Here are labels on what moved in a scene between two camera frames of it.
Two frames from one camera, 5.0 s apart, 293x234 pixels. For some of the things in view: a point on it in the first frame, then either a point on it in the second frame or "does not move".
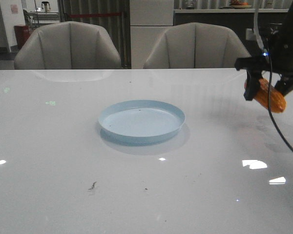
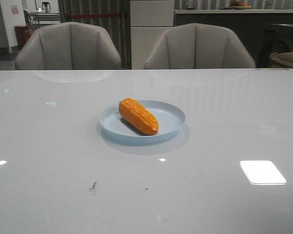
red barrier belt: (89, 15) does not move
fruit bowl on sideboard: (237, 4) does not move
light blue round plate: (139, 122) does not move
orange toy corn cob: (278, 101) → (138, 116)
